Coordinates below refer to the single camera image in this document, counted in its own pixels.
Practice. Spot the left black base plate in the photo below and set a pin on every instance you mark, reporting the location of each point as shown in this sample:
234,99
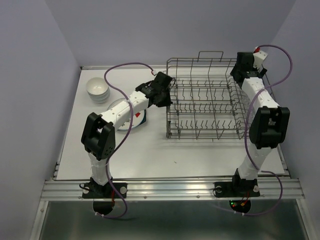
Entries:
117,190

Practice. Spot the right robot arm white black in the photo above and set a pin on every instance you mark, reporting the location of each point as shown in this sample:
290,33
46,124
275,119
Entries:
266,122

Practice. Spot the white ribbed bowl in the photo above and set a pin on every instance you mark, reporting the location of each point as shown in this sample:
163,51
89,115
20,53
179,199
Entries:
103,101
96,85
100,97

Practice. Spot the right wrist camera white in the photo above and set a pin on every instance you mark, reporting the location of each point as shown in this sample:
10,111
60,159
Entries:
259,57

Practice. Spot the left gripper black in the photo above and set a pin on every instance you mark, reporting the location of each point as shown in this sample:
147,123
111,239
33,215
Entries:
168,102

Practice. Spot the aluminium mounting rail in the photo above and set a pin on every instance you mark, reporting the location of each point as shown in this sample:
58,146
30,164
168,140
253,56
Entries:
191,189

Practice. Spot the white plate red strawberries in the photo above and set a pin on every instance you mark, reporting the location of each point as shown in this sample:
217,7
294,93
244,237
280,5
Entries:
136,122

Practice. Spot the grey wire dish rack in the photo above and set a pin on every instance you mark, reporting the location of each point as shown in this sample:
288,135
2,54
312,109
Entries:
206,103

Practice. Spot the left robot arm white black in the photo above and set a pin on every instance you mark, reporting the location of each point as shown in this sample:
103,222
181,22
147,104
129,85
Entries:
99,134

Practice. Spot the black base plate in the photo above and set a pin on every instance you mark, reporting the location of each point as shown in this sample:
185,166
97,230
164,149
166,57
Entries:
226,189
117,190

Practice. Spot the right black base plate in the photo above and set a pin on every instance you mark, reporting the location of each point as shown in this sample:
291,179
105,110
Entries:
226,189

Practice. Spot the white plate blue stripes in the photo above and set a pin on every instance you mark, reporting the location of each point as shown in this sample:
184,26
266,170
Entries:
116,102

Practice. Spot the dark teal square plate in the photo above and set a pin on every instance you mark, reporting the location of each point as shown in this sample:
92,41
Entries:
144,119

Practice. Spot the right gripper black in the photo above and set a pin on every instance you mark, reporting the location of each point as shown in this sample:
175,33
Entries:
262,72

